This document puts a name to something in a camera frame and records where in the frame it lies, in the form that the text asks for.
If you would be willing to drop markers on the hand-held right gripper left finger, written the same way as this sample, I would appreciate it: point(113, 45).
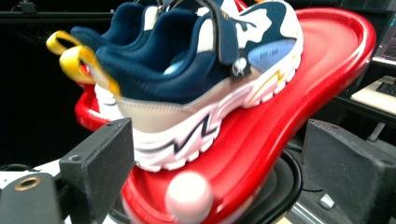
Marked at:
point(96, 168)

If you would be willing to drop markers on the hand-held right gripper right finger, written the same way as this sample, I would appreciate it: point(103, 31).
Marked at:
point(351, 174)

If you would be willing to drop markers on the navy and white child sneaker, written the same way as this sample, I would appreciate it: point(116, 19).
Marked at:
point(124, 21)
point(174, 124)

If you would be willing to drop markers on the red wavy-edged tray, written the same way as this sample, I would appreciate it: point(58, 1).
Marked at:
point(264, 130)

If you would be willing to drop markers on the small grey block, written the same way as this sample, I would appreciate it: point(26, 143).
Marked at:
point(327, 201)

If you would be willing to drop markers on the pale desk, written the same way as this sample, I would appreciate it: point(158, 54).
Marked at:
point(370, 96)

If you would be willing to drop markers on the black keyboard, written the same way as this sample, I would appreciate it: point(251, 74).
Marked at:
point(387, 88)

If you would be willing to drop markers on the computer monitor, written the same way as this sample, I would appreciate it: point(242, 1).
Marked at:
point(389, 40)

